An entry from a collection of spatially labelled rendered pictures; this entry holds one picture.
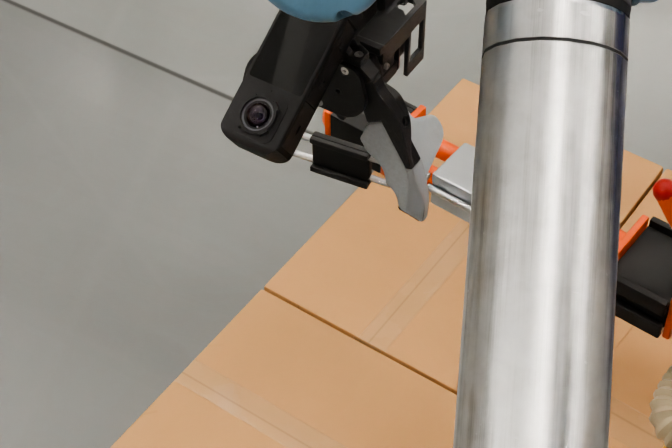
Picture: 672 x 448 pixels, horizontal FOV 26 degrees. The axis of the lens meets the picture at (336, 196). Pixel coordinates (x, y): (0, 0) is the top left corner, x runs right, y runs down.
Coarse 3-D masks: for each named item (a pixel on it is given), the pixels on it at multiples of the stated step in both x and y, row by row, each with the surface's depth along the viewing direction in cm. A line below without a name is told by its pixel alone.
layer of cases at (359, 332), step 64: (448, 128) 251; (384, 192) 240; (640, 192) 240; (320, 256) 231; (384, 256) 231; (448, 256) 231; (256, 320) 222; (320, 320) 223; (384, 320) 222; (448, 320) 222; (192, 384) 213; (256, 384) 213; (320, 384) 213; (384, 384) 213; (448, 384) 213
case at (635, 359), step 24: (624, 336) 169; (648, 336) 169; (624, 360) 166; (648, 360) 166; (624, 384) 164; (648, 384) 164; (624, 408) 162; (648, 408) 162; (624, 432) 159; (648, 432) 159
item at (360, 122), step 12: (408, 108) 158; (420, 108) 158; (336, 120) 157; (348, 120) 156; (360, 120) 156; (336, 132) 158; (348, 132) 157; (360, 132) 155; (360, 144) 157; (372, 168) 158
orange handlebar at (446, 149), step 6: (324, 114) 160; (324, 120) 159; (444, 144) 156; (450, 144) 156; (438, 150) 156; (444, 150) 155; (450, 150) 155; (438, 156) 156; (444, 156) 156; (432, 168) 153; (432, 174) 153; (624, 234) 147
